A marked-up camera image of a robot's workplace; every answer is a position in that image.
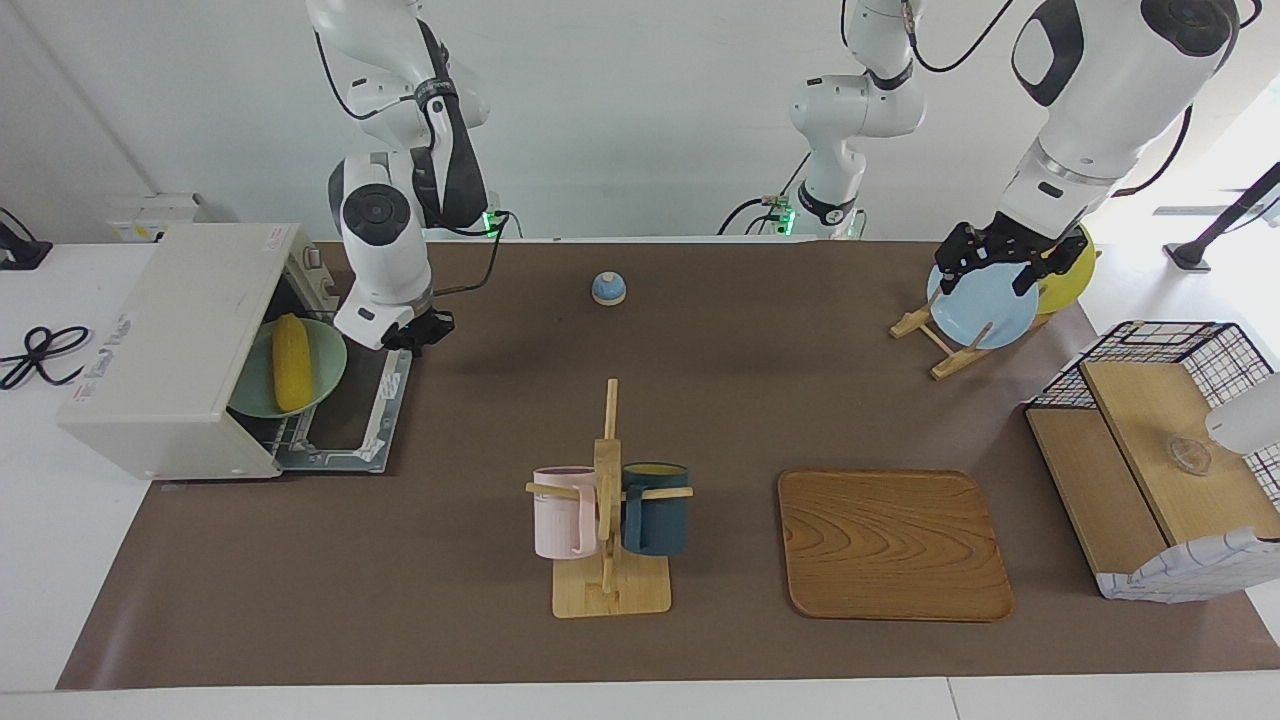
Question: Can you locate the yellow plate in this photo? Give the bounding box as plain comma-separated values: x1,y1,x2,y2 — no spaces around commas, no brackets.
1035,225,1098,316

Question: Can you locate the mint green plate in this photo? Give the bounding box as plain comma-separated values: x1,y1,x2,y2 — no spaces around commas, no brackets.
228,318,349,419

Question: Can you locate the small clear glass piece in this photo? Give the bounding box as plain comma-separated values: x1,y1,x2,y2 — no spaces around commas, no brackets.
1165,435,1214,476

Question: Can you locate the yellow corn cob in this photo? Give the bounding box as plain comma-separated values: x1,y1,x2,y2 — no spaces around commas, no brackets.
272,313,313,413

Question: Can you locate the brown wooden tray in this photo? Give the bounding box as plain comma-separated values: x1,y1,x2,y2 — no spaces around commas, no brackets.
777,468,1015,623

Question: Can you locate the white rounded object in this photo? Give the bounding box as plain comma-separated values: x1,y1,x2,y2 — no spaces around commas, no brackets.
1204,372,1280,456

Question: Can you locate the black clamp base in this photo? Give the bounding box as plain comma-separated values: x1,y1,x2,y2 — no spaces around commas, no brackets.
0,207,53,271

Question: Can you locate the light blue plate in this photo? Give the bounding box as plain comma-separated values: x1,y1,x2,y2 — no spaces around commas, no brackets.
926,258,1041,351

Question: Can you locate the pink mug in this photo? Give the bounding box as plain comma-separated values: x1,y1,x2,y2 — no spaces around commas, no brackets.
531,466,601,561

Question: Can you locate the wire and wood shelf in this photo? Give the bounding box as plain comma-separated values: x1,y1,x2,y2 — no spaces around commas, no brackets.
1025,358,1280,601

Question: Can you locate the cream toaster oven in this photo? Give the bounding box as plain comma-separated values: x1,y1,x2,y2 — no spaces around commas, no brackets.
57,222,351,482

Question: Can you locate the toaster oven glass door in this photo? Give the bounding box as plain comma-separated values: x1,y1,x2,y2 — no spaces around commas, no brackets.
275,340,413,474

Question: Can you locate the dark teal mug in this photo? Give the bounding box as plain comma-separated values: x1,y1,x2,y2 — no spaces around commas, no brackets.
620,461,690,558

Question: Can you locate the black looped cable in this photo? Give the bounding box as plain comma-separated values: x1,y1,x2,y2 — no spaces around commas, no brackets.
0,325,93,391

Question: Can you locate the white checked cloth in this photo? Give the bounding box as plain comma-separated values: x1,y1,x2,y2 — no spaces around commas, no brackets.
1095,527,1280,604

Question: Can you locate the wooden plate rack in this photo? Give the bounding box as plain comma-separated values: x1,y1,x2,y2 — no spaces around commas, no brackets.
889,250,1101,381

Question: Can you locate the brown table mat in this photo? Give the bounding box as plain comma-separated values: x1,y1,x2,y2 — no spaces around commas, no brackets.
55,240,1280,691

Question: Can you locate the black base cable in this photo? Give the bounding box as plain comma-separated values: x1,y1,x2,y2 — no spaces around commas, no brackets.
717,195,779,238

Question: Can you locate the white socket box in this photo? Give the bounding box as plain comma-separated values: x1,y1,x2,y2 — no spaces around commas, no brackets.
108,193,216,244

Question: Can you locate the wooden mug rack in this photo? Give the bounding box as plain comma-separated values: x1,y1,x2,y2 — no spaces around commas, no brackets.
525,378,695,619

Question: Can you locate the metal oven rack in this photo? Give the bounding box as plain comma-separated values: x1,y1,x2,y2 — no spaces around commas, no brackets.
232,290,331,453

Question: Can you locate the black wire basket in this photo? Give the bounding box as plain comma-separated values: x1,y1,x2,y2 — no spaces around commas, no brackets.
1025,320,1280,501

